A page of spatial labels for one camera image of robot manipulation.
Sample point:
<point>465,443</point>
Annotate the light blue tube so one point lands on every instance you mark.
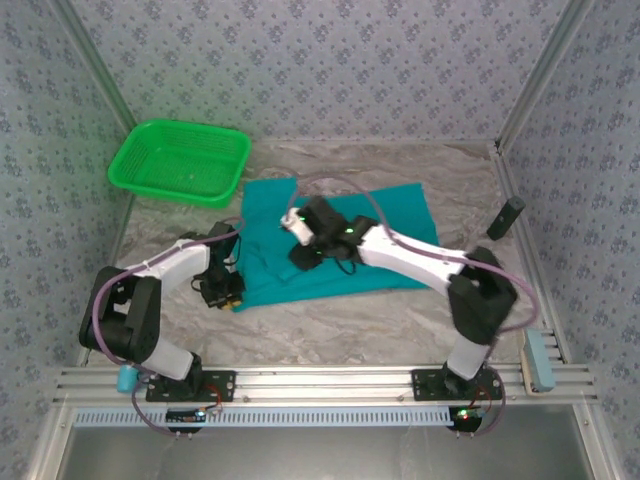
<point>127,380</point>

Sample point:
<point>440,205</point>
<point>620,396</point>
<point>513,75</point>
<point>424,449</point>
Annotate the grey metal shelf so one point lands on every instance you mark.
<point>320,455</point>

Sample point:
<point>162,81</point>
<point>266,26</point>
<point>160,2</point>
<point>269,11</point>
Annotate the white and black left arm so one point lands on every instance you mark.
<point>125,320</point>

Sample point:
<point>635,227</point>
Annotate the aluminium table side rail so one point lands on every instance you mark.
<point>119,240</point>
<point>534,260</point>

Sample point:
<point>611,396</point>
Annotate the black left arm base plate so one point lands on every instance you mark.
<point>225,385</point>

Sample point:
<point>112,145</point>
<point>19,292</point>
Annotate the green plastic basket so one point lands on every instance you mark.
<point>175,160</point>

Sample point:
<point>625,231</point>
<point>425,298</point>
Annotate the light blue block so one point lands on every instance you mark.
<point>539,360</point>

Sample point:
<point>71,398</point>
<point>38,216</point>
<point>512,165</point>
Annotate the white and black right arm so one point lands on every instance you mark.
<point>480,305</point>

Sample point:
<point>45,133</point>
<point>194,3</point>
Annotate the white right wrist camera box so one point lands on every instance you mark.
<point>300,227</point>

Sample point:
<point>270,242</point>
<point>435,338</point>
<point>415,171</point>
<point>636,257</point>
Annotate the aluminium mounting rail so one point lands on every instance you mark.
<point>360,385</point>

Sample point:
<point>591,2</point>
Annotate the black cylindrical device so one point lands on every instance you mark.
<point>505,218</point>

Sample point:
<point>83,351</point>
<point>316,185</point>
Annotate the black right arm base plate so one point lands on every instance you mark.
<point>425,386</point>

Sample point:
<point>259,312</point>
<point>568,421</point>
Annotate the aluminium frame post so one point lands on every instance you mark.
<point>551,55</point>
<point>90,55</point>

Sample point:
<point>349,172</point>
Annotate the teal t-shirt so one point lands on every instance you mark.
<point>400,210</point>

